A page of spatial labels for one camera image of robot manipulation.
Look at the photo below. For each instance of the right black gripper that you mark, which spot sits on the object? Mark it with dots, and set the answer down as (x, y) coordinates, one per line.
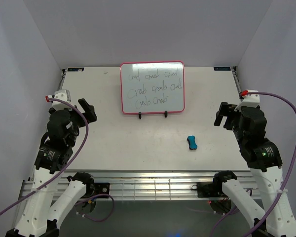
(226, 109)

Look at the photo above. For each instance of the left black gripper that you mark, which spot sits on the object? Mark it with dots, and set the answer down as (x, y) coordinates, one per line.
(89, 109)

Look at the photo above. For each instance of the blue bone-shaped eraser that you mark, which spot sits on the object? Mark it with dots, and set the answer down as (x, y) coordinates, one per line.
(192, 143)

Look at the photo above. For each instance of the pink framed whiteboard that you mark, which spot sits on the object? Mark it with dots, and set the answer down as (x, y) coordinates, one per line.
(152, 87)

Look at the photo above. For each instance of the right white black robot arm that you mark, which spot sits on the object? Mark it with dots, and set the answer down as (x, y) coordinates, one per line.
(275, 218)

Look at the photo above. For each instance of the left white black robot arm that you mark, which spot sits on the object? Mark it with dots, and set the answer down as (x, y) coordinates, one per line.
(42, 217)

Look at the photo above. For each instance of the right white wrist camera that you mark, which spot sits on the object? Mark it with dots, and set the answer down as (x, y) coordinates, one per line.
(249, 98)

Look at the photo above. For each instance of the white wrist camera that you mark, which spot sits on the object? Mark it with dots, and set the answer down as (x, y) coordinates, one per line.
(63, 95)
(249, 98)

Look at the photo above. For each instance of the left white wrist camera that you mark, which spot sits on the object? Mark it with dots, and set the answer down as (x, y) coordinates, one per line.
(63, 95)

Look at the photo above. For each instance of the black wire whiteboard stand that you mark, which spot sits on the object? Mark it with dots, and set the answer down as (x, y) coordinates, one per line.
(164, 114)

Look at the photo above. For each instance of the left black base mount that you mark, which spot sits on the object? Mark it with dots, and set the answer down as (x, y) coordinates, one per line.
(101, 190)

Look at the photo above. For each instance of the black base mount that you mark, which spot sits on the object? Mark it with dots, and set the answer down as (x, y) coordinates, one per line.
(101, 190)
(204, 189)

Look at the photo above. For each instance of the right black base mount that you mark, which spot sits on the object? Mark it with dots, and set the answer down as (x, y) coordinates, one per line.
(204, 189)

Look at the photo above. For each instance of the aluminium rail frame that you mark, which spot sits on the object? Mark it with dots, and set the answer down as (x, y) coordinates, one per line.
(156, 185)

